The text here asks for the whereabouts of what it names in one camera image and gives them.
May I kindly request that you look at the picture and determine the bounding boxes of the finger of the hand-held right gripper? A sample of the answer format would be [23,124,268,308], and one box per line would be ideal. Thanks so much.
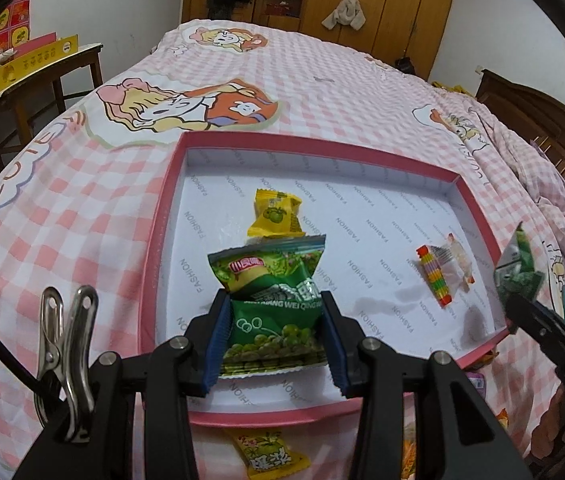
[505,291,565,361]

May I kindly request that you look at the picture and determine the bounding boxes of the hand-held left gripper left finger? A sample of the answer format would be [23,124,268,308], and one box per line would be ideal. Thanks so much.
[12,287,236,480]

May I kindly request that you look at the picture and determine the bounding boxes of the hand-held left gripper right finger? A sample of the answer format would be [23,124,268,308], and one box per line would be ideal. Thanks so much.
[319,290,536,480]

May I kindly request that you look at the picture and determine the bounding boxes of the dark green snack packet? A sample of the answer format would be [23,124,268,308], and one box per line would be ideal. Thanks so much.
[493,222,546,306]

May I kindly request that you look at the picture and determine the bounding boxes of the green pea snack packet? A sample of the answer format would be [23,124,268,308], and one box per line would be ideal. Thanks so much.
[207,234,328,378]

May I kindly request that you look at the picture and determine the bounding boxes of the pink shallow cardboard box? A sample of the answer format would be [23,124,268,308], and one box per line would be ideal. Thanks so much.
[143,132,512,428]

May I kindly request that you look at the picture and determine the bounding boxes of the clear wrapped candy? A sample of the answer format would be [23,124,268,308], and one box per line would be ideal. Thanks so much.
[435,232,476,291]

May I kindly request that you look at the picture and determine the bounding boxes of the rainbow candy roll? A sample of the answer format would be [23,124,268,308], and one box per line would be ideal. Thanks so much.
[417,245,453,308]

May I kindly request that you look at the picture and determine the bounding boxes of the yellow snack packet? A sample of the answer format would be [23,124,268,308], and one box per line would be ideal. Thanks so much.
[225,427,311,480]
[247,188,306,238]

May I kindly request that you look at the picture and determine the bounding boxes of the metal spring clip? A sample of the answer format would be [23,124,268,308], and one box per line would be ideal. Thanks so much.
[36,285,99,443]

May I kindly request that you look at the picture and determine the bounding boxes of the crumpled pink quilt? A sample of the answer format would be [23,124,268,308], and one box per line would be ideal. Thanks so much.
[483,105,565,271]

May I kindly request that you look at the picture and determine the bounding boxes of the pink checkered printed blanket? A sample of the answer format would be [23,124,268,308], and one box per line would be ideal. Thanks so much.
[0,19,565,480]

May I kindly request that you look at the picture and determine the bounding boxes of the dark wooden headboard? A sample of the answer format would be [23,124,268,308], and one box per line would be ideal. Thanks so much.
[475,69,565,221]

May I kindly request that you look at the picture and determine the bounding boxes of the dark wooden table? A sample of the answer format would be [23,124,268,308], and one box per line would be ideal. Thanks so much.
[0,42,106,171]

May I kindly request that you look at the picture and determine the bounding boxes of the wooden wardrobe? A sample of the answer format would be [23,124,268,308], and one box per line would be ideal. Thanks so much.
[181,0,459,81]

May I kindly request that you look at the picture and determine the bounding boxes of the long yellow cardboard box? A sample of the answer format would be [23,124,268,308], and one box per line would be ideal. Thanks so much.
[0,34,79,95]

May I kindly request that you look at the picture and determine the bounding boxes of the beige hanging towel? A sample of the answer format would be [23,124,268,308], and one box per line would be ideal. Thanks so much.
[321,0,366,31]

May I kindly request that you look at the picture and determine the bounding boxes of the pink flat box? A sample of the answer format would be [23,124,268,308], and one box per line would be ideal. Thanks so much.
[12,32,58,58]

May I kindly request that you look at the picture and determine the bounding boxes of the black cable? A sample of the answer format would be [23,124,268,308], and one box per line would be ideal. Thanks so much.
[0,290,60,411]

